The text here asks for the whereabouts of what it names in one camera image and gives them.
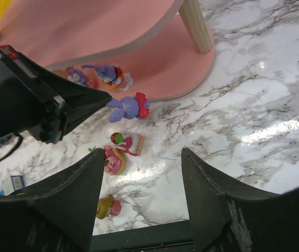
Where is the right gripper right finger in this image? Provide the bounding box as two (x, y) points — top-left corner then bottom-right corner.
(181, 148), (299, 251)

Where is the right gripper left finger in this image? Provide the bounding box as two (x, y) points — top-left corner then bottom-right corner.
(0, 149), (105, 251)

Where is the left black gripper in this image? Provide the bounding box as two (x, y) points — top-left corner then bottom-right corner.
(0, 45), (112, 145)

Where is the purple bunny donut toy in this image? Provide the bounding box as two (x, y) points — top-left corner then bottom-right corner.
(65, 67), (96, 88)

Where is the purple bunny cup toy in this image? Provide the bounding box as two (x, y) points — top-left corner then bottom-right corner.
(81, 64), (133, 91)

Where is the small purple bunny toy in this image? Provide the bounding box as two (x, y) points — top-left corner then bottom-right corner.
(106, 92), (150, 123)

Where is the pink strawberry bear toy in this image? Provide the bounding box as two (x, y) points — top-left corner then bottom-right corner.
(110, 131), (145, 156)

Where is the strawberry tart toy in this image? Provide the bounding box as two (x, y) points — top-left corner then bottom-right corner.
(88, 145), (127, 175)

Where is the pink three-tier shelf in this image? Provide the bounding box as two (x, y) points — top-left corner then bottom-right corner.
(0, 1), (215, 102)

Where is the olive brown round toy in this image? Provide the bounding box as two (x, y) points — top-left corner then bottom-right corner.
(96, 194), (122, 219)

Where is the blue boxed product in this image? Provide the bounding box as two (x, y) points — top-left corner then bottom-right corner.
(0, 175), (25, 196)

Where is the black mounting rail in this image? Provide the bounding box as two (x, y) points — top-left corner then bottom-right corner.
(90, 220), (195, 252)

